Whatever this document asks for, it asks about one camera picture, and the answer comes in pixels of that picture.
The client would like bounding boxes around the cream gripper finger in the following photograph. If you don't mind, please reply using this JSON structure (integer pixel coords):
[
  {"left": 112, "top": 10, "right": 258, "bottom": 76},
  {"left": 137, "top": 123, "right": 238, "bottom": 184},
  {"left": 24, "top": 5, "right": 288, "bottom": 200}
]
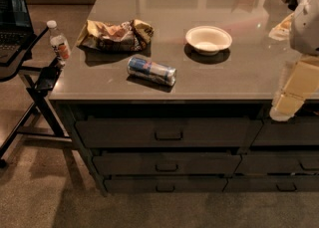
[{"left": 269, "top": 93, "right": 304, "bottom": 121}]

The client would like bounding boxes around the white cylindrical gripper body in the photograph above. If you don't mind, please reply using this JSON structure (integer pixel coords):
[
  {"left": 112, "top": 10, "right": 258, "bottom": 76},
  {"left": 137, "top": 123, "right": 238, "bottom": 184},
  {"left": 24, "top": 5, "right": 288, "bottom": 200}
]
[{"left": 283, "top": 55, "right": 319, "bottom": 100}]

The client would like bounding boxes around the dark grey drawer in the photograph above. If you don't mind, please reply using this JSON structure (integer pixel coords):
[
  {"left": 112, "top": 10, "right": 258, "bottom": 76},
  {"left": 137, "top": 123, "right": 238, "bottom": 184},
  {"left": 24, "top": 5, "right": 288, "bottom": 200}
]
[
  {"left": 223, "top": 176, "right": 319, "bottom": 192},
  {"left": 93, "top": 152, "right": 241, "bottom": 175},
  {"left": 75, "top": 117, "right": 262, "bottom": 148},
  {"left": 252, "top": 116, "right": 319, "bottom": 146},
  {"left": 236, "top": 152, "right": 319, "bottom": 174},
  {"left": 104, "top": 175, "right": 227, "bottom": 193}
]

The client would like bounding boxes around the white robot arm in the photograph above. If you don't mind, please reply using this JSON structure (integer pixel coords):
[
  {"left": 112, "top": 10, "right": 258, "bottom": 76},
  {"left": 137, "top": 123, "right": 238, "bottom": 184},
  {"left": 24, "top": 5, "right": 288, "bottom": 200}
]
[{"left": 269, "top": 0, "right": 319, "bottom": 121}]

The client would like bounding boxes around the yellow white snack packet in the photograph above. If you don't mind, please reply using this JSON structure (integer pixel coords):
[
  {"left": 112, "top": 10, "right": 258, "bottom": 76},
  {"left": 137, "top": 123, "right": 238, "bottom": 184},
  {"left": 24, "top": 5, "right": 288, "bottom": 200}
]
[{"left": 268, "top": 13, "right": 293, "bottom": 41}]

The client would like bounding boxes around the white paper bowl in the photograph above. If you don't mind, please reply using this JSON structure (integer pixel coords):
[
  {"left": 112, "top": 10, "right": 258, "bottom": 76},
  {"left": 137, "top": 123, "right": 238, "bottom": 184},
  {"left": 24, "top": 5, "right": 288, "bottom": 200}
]
[{"left": 185, "top": 26, "right": 232, "bottom": 56}]

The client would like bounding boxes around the dark grey counter cabinet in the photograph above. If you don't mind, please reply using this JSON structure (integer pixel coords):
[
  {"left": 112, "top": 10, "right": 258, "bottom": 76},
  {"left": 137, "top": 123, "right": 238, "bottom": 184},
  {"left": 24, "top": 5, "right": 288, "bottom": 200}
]
[{"left": 50, "top": 0, "right": 319, "bottom": 193}]

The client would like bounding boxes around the blue silver energy drink can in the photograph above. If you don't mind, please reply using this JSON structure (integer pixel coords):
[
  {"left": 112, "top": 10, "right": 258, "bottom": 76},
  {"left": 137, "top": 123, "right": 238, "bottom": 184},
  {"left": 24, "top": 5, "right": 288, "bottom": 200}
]
[{"left": 127, "top": 57, "right": 176, "bottom": 87}]

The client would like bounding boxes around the crumpled chip bag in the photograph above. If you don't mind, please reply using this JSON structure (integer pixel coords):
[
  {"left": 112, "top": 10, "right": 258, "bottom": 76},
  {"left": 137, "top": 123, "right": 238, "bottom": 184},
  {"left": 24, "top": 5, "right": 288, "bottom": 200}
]
[{"left": 76, "top": 19, "right": 154, "bottom": 53}]

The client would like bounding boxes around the clear plastic water bottle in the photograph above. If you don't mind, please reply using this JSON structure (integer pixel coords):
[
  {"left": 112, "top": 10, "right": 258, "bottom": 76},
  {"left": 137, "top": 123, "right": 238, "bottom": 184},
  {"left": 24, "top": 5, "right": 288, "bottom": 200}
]
[{"left": 47, "top": 20, "right": 71, "bottom": 67}]

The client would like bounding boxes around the black laptop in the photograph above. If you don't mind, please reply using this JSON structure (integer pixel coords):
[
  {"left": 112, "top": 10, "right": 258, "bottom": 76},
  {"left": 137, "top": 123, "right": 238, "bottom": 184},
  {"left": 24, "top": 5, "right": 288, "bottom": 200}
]
[{"left": 0, "top": 0, "right": 35, "bottom": 66}]

